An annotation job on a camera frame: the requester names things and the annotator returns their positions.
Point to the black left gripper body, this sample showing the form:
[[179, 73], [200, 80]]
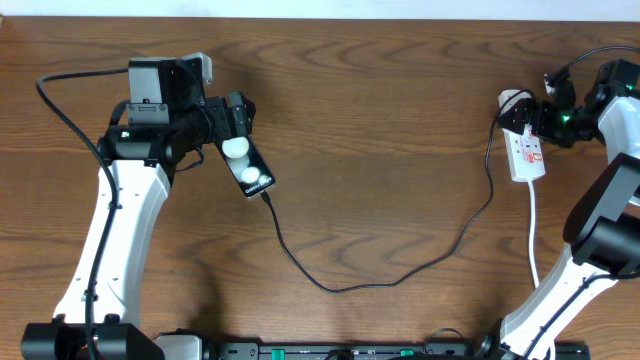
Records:
[[221, 120]]

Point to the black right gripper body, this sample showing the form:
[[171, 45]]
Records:
[[563, 125]]

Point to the black Samsung flip phone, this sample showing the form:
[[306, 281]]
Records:
[[249, 169]]

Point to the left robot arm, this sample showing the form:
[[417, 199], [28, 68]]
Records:
[[166, 116]]

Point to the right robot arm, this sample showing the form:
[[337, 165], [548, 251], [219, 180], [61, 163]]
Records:
[[601, 239]]

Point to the white power strip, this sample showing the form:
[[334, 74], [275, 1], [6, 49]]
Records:
[[524, 151]]

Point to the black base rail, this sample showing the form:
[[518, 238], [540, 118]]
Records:
[[350, 351]]

